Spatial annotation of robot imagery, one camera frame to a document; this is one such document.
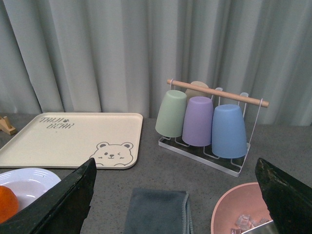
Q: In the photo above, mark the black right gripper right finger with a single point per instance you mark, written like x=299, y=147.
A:
x=288, y=200

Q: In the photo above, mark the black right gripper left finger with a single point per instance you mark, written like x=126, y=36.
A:
x=61, y=210

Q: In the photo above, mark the white round plate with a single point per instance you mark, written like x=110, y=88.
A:
x=28, y=184

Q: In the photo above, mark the orange mandarin fruit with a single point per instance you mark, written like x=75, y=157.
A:
x=9, y=204

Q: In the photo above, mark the clear ice cube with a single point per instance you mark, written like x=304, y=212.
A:
x=244, y=221
x=263, y=221
x=236, y=231

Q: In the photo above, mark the metal scoop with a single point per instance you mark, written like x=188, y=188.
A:
x=266, y=228

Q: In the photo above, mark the pink bowl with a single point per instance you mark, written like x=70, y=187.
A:
x=244, y=199

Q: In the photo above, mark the beige bear serving tray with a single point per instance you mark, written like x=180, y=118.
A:
x=67, y=140

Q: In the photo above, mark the grey folded cloth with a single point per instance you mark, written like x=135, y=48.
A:
x=159, y=212

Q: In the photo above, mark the blue plastic cup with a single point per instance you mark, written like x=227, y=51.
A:
x=228, y=132

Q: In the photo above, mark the wooden dish rack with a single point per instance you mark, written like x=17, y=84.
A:
x=6, y=126

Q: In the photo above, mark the purple plastic cup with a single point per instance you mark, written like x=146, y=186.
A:
x=197, y=127

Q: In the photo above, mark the green plastic cup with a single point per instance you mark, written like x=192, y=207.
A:
x=171, y=114

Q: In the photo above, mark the beige plastic cup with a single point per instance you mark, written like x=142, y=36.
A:
x=194, y=93

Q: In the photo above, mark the grey curtain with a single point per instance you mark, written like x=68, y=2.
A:
x=116, y=55

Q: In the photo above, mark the white wire cup rack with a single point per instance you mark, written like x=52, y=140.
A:
x=204, y=154

